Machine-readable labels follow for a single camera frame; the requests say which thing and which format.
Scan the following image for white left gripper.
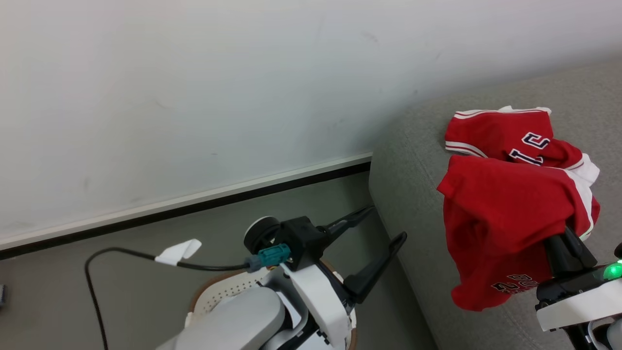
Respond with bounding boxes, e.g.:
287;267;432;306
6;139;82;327
272;205;408;349

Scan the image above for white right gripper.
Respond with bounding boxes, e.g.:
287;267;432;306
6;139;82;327
536;226;622;332

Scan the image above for red jersey with white stripes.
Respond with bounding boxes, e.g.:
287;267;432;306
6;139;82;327
436;105;601;312

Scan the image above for grey fabric sofa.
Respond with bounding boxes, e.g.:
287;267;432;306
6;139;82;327
368;61;622;350

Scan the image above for white perforated laundry basket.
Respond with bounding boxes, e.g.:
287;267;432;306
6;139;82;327
185;258;359;350

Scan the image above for white and black baseboard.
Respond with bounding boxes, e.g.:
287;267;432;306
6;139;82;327
0;152;374;261

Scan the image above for white cable tag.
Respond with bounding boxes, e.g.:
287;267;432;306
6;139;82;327
155;239;202;266

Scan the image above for black cable with teal plug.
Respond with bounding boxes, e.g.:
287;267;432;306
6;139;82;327
85;243;292;350

